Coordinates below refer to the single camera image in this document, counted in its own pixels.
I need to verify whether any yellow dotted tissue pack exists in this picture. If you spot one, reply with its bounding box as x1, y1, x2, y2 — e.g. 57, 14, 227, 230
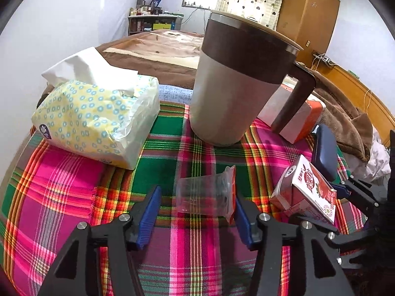
31, 47, 160, 170

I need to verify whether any red white milk carton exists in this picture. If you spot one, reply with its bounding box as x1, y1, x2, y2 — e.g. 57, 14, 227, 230
270, 155, 337, 224

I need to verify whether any cluttered side desk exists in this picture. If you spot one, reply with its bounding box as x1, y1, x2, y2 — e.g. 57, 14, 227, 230
128, 13, 183, 36

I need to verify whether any pink plaid tablecloth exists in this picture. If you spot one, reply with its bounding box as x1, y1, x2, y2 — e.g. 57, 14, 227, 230
1, 102, 314, 295

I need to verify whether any wooden bed headboard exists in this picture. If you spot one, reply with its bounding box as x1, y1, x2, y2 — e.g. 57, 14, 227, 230
313, 57, 394, 148

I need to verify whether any pale pink bed sheet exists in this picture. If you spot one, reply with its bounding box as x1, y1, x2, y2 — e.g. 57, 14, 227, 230
344, 126, 391, 184

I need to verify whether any white charging cable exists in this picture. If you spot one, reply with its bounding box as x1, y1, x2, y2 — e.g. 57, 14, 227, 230
362, 88, 373, 115

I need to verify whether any dark blue glasses case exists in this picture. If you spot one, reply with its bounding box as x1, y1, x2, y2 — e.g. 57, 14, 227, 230
311, 124, 337, 183

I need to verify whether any brown fleece blanket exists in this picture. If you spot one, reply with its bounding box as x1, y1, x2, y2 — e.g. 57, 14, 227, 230
37, 29, 374, 163

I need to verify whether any orange white box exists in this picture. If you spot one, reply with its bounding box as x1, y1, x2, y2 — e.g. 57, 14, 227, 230
257, 82, 326, 144

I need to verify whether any wooden wardrobe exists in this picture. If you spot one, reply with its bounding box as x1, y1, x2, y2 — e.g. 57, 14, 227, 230
276, 0, 340, 68

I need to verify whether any brown beige lidded mug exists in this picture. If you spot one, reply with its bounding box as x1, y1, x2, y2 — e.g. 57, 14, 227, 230
189, 10, 316, 146

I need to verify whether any clear plastic cup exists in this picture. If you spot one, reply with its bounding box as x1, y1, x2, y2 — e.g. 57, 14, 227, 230
176, 166, 236, 223

